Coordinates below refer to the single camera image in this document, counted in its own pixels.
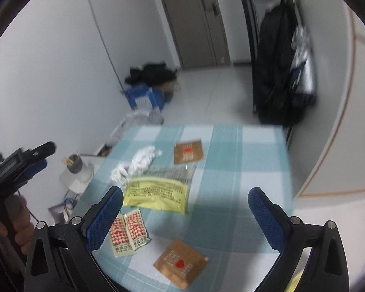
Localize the person's left hand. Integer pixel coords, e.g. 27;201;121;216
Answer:
0;196;35;254

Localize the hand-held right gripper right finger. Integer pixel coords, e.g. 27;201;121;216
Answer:
248;186;350;292

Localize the teal checked tablecloth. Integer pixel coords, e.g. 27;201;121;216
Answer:
68;124;294;292

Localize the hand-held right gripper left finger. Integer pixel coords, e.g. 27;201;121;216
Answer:
24;185;124;292

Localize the grey door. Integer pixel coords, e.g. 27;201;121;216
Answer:
154;0;232;70

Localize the grey cup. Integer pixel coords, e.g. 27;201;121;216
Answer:
67;155;86;174

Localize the brown sachet red mark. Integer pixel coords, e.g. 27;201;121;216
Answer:
173;140;205;165

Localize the yellow plastic packet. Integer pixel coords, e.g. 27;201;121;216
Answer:
123;164;198;215

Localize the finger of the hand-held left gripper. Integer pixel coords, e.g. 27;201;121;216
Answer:
23;141;57;162
15;159;48;187

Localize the white tissue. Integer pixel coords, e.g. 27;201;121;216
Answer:
111;146;163;186

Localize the dark sliding door frame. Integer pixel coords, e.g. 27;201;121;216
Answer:
236;0;260;67

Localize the black clothes pile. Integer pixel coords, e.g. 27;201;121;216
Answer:
125;63;178;87

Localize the white wardrobe gold trim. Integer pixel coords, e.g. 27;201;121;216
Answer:
287;6;365;207

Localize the wooden sticks bundle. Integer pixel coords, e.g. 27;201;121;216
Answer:
62;150;81;166

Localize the brown sachet red heart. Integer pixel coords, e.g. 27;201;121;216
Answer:
153;238;209;289

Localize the blue cardboard box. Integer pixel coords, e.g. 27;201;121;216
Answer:
123;85;166;111

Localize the silver plastic bag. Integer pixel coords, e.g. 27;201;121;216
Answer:
292;24;318;104

